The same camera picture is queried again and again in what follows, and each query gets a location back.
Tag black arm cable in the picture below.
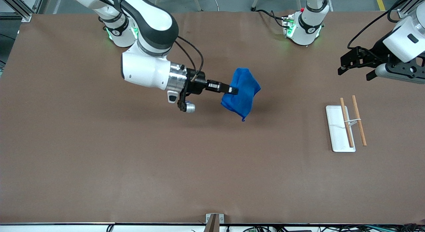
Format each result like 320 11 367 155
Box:
347 0 419 50
174 36 205 80

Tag black left base cable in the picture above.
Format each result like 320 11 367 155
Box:
257 9 288 28

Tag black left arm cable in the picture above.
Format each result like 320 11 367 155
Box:
347 0 419 50

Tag blue microfibre towel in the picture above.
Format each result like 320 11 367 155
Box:
221 68 261 122

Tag white rack with wooden rods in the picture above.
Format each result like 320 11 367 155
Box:
325 95 368 153

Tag grey metal stand legs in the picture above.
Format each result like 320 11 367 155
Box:
251 0 302 12

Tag aluminium frame profile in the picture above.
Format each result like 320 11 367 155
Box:
397 0 425 18
0 0 45 22

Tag tangled cable bundle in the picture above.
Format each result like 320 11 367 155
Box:
242 224 425 232

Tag grey metal table bracket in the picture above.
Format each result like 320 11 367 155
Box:
204 213 224 232

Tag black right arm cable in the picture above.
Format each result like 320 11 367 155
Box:
174 36 205 80

